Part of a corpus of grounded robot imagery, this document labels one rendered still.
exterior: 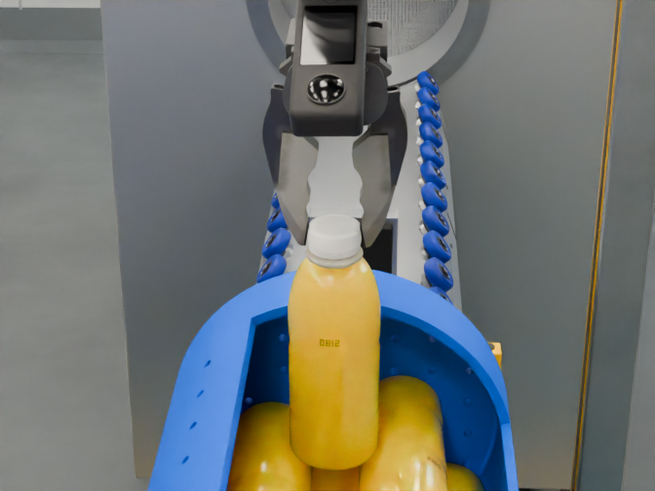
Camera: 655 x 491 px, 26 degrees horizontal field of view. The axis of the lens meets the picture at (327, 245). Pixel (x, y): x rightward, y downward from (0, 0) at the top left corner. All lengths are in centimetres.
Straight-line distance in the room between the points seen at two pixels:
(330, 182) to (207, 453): 112
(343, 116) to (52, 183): 355
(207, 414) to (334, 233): 16
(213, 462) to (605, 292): 93
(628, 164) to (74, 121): 335
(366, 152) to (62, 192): 339
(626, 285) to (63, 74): 376
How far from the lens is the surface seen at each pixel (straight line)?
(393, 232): 160
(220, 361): 108
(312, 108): 89
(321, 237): 101
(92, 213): 419
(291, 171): 100
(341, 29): 94
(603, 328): 183
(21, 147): 470
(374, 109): 97
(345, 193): 202
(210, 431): 100
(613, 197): 174
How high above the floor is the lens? 176
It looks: 26 degrees down
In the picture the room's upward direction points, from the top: straight up
